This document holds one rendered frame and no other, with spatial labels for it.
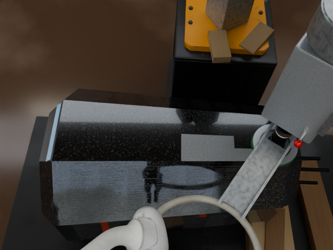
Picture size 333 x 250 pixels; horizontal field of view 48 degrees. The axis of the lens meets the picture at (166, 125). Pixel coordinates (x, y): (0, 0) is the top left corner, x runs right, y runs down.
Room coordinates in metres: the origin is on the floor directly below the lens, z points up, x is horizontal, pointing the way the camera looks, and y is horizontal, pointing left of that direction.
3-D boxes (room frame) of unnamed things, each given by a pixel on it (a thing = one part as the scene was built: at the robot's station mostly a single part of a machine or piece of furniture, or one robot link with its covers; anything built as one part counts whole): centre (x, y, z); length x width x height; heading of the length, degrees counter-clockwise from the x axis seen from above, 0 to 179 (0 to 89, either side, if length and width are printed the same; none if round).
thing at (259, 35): (1.52, -0.48, 0.80); 0.20 x 0.10 x 0.05; 142
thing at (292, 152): (0.82, -0.52, 0.84); 0.21 x 0.21 x 0.01
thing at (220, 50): (1.44, -0.26, 0.81); 0.20 x 0.10 x 0.05; 9
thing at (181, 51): (1.69, -0.31, 0.37); 0.66 x 0.66 x 0.74; 1
